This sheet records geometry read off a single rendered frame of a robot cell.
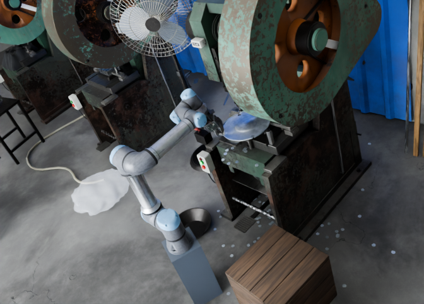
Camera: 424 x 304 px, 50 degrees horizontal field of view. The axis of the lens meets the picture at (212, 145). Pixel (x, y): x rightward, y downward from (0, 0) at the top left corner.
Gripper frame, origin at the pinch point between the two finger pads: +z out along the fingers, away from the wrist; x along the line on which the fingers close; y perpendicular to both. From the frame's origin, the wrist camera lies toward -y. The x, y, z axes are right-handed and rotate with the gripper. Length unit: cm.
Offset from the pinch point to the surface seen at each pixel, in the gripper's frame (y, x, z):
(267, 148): 9.9, 18.0, 18.7
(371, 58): -82, 96, 62
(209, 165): -3.9, -22.0, 17.9
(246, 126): -1.0, 13.4, 5.3
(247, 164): 7.5, 1.1, 23.4
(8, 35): -220, -179, -91
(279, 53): 26, 55, -36
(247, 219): 10, -22, 59
